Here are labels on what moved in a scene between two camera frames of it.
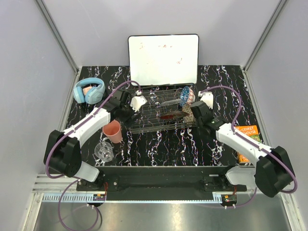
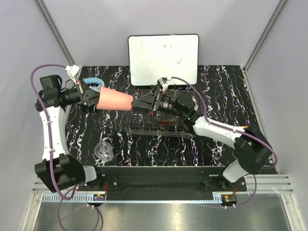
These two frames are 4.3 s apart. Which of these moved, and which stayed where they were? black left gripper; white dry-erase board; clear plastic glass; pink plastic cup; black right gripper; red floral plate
Moved: pink plastic cup; black right gripper; black left gripper; red floral plate
Stayed: clear plastic glass; white dry-erase board
